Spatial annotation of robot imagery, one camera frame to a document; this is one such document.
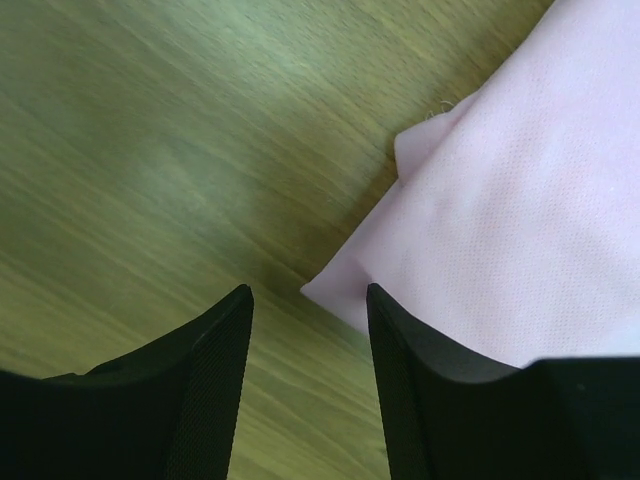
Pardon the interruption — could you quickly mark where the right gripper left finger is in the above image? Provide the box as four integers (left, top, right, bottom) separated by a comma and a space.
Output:
1, 285, 254, 479

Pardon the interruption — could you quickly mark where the pink t-shirt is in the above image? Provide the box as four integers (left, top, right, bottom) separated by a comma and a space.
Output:
303, 1, 639, 367

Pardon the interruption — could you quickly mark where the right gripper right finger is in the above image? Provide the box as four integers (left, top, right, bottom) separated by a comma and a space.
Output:
366, 284, 639, 479

